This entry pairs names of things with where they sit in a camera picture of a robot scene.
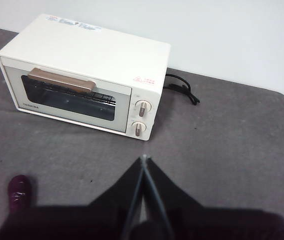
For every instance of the purple eggplant with green stem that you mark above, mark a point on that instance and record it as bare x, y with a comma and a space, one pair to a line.
19, 190

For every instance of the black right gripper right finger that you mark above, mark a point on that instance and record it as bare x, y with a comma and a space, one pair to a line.
166, 195

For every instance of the beige oven knob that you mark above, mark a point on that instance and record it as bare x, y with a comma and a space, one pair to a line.
143, 108
138, 128

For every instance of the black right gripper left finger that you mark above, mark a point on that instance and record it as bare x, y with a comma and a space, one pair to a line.
121, 195

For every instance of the white toaster oven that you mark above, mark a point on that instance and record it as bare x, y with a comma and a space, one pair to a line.
94, 50

